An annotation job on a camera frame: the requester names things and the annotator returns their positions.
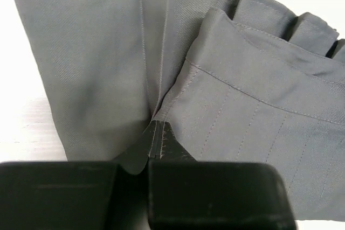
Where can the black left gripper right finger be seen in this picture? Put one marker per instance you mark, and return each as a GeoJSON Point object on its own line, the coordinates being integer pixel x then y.
{"type": "Point", "coordinates": [172, 146]}

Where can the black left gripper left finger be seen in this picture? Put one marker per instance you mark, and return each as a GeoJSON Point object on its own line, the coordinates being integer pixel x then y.
{"type": "Point", "coordinates": [133, 160]}

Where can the grey pleated skirt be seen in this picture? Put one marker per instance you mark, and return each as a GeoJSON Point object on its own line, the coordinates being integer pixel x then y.
{"type": "Point", "coordinates": [231, 80]}

